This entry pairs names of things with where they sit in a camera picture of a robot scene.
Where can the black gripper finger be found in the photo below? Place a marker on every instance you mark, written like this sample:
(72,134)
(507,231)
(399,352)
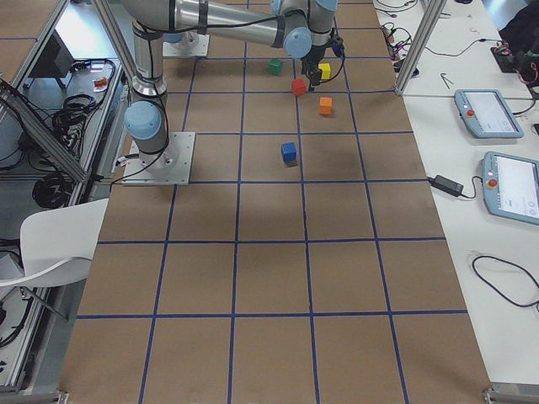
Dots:
(311,86)

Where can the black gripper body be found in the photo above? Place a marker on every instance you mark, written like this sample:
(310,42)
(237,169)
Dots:
(317,55)

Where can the red wooden block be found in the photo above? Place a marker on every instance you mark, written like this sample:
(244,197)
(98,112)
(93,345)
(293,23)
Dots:
(298,87)

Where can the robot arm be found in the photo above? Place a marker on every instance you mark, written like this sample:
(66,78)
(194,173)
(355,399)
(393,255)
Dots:
(303,29)
(145,119)

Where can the yellow wooden block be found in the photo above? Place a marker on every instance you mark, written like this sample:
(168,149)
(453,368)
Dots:
(326,70)

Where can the orange wooden block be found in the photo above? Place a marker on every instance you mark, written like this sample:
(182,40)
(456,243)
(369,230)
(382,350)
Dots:
(326,106)

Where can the green wooden block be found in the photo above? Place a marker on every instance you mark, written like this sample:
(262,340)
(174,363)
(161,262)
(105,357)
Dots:
(275,67)

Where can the blue wooden block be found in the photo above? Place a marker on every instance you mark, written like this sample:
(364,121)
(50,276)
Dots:
(288,153)

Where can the allen key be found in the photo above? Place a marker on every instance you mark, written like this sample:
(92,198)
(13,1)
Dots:
(446,80)

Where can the black power adapter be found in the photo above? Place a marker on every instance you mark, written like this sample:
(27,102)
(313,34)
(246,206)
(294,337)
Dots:
(446,185)

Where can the far teach pendant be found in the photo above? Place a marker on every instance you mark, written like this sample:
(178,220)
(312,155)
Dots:
(486,114)

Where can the teach pendant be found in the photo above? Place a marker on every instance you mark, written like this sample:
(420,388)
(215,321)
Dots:
(486,114)
(510,186)

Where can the orange snack packet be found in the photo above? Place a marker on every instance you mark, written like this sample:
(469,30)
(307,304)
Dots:
(100,84)

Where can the near teach pendant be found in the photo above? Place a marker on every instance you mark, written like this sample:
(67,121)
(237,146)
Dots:
(510,186)

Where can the white chair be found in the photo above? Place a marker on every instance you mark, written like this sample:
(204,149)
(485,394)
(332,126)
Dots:
(57,246)

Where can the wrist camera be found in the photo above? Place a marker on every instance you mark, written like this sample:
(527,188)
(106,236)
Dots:
(337,46)

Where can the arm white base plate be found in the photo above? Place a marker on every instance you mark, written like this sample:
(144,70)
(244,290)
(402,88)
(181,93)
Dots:
(185,45)
(172,167)

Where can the aluminium frame post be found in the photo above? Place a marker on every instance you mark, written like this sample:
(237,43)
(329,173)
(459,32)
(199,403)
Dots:
(423,33)

